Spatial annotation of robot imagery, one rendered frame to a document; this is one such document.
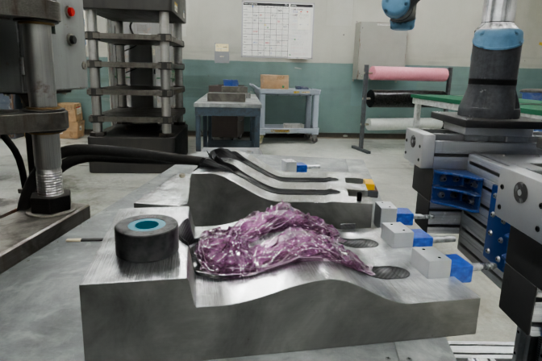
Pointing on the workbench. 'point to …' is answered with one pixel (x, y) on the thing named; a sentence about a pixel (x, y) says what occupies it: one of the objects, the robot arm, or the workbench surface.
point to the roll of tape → (146, 238)
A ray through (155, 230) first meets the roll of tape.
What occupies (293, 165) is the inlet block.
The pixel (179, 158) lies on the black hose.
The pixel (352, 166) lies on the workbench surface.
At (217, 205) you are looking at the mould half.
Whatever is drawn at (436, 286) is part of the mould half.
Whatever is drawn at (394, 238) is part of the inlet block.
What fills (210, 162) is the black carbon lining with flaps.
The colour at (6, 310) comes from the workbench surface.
